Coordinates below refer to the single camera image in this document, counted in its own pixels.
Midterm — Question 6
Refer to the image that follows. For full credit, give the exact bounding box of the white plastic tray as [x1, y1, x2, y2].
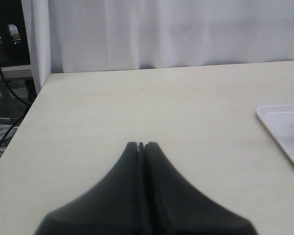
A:
[256, 105, 294, 165]

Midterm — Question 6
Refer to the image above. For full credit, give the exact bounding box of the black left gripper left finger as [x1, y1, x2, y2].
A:
[36, 142, 147, 235]

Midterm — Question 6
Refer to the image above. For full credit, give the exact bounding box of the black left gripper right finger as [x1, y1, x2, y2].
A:
[144, 142, 257, 235]

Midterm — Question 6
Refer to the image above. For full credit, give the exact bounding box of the white curtain backdrop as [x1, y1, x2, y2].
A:
[22, 0, 294, 74]

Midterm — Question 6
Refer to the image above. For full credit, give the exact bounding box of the black cable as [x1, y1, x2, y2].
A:
[0, 29, 32, 160]

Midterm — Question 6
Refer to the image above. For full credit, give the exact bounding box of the dark monitor on shelf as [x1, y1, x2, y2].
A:
[0, 0, 30, 67]

